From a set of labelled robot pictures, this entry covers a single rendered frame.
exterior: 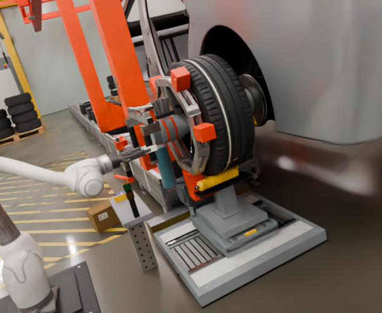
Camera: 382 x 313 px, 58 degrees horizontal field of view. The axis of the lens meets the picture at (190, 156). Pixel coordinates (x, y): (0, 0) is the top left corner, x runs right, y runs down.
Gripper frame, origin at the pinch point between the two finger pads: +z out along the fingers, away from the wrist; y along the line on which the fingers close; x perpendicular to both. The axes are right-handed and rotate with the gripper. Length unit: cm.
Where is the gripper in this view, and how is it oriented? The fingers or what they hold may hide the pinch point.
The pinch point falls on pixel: (149, 148)
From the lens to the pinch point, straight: 172.9
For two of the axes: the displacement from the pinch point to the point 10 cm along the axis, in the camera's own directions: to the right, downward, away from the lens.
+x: -2.4, -9.2, -3.0
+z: 8.9, -3.4, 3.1
